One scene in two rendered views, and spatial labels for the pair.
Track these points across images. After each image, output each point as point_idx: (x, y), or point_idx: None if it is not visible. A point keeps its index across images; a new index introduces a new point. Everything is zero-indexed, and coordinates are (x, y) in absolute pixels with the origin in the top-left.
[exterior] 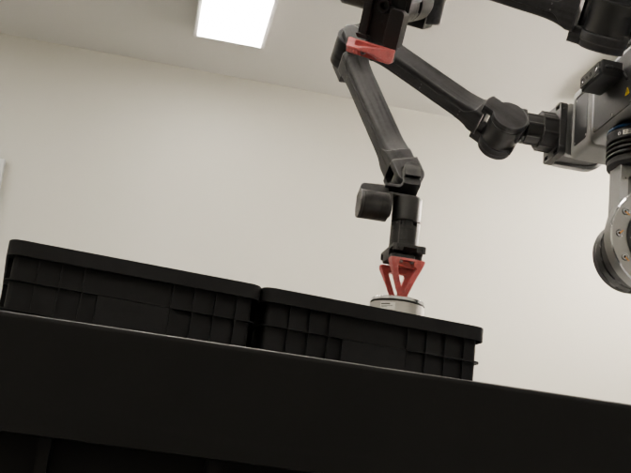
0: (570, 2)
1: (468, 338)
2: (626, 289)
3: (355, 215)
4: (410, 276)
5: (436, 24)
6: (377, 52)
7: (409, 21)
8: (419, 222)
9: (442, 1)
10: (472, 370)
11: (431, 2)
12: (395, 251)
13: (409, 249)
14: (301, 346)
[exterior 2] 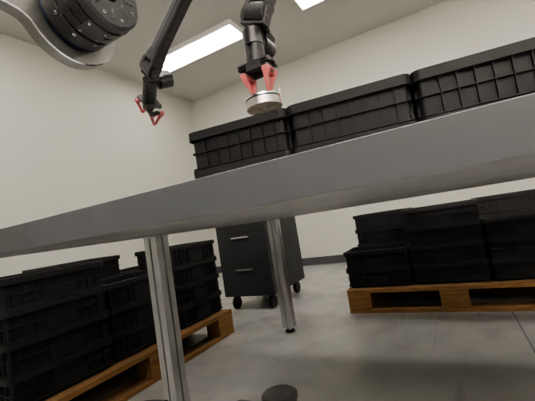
0: None
1: (193, 144)
2: (108, 36)
3: (274, 55)
4: (263, 72)
5: (148, 75)
6: (150, 119)
7: (147, 95)
8: (245, 44)
9: (143, 70)
10: (196, 159)
11: (142, 82)
12: (251, 75)
13: (245, 71)
14: None
